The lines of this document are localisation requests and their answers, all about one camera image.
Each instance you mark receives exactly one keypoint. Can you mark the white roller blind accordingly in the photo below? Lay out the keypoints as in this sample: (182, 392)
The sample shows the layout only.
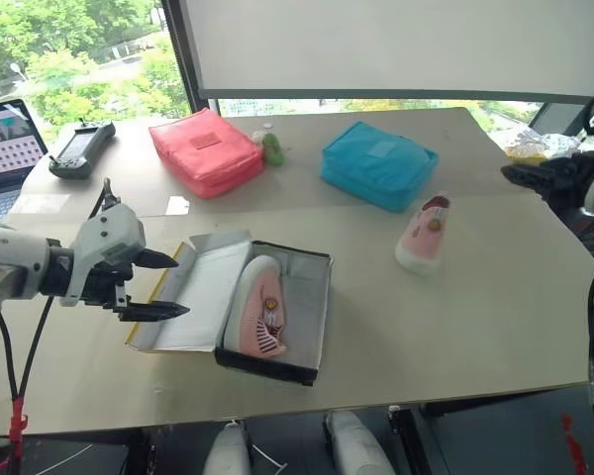
(401, 47)

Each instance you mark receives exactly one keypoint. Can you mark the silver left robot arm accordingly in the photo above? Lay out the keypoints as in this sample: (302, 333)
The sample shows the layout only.
(10, 262)

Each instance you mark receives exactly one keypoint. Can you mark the black table frame leg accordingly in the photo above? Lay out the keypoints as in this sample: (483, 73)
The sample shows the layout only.
(416, 440)

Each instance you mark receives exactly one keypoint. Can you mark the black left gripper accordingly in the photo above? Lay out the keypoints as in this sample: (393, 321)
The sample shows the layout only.
(101, 284)

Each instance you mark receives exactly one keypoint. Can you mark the red zippered fabric pouch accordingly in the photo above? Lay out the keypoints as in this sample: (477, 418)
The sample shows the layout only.
(205, 151)

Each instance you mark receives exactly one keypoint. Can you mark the green plush toy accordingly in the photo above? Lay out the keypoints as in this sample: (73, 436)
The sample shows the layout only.
(273, 148)

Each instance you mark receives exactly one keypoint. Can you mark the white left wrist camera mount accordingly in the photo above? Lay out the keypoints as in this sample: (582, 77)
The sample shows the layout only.
(110, 233)

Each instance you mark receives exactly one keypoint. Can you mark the pink child's shoe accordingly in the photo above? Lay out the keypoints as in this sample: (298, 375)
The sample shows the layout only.
(261, 309)
(423, 235)

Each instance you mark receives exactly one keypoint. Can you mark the white rounded robot leg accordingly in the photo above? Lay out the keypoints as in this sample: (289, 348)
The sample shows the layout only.
(227, 452)
(359, 445)

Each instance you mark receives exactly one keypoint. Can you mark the black handheld remote controller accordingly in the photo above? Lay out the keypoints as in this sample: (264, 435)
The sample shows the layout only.
(81, 148)

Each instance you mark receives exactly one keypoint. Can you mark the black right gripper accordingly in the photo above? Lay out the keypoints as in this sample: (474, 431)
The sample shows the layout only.
(569, 175)

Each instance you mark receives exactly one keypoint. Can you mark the black window frame post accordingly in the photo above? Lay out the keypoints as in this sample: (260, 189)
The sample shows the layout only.
(180, 57)

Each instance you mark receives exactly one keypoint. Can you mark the black shoebox with white lid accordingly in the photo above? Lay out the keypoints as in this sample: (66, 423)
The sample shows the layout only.
(237, 307)

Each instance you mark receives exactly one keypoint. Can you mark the white tape patch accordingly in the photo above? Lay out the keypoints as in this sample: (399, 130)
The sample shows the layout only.
(179, 205)

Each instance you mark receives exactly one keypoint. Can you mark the yellow snack bag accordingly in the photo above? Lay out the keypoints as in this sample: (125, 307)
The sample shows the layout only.
(537, 146)

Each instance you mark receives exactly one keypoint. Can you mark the silver laptop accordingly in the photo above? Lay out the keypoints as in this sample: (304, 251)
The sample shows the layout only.
(2, 158)

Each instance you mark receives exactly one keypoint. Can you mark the blue zippered fabric pouch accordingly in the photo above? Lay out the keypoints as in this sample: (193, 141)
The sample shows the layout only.
(376, 165)

